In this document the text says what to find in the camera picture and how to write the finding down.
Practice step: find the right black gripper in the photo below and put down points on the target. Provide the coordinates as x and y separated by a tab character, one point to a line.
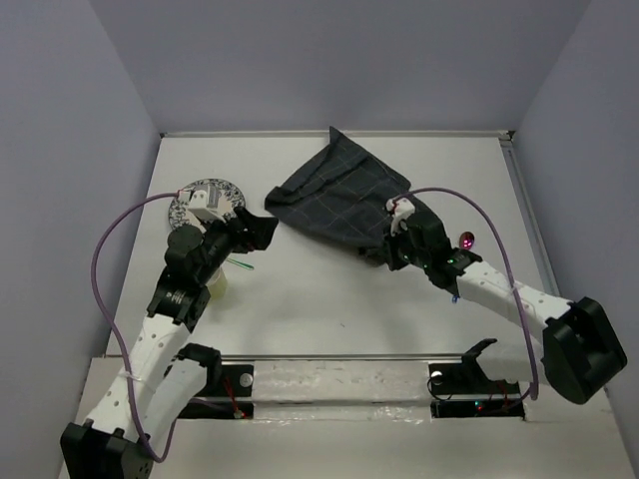
393	261

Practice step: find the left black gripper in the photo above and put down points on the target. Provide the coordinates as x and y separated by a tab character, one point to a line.
258	234

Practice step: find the dark grey checked cloth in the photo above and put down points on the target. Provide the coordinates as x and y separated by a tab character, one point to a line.
340	195

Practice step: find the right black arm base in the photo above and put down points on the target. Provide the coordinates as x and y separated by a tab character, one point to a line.
457	391

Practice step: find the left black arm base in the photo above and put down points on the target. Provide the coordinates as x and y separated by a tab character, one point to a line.
227	398

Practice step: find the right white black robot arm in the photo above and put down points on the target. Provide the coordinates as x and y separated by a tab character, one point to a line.
580	351

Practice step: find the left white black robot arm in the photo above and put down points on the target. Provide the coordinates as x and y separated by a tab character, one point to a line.
163	371

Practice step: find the blue white patterned plate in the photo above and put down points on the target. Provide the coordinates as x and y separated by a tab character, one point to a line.
232	197

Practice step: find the iridescent green fork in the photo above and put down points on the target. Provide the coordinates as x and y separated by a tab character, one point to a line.
239	263

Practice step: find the pale yellow cup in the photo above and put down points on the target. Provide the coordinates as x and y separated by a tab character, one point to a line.
217	285

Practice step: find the white foam strip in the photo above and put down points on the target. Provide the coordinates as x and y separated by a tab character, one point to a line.
332	382

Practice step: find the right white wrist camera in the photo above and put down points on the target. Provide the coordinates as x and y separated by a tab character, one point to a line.
399	210

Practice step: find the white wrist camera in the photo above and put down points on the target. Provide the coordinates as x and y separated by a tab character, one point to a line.
399	210
202	202

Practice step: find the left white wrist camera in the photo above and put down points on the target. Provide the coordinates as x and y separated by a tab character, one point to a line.
202	202

